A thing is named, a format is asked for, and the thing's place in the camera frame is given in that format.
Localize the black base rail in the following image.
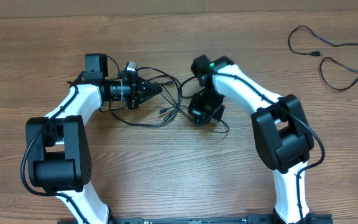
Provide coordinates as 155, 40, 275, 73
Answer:
109, 213, 334, 224

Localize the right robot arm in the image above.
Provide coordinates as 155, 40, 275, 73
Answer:
188, 55, 314, 223

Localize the black cables bundle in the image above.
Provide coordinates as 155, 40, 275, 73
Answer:
99, 66, 231, 134

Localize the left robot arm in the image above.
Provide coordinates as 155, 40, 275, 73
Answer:
21, 53, 162, 223

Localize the separated black usb cable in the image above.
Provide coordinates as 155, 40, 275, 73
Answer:
287, 25, 358, 92

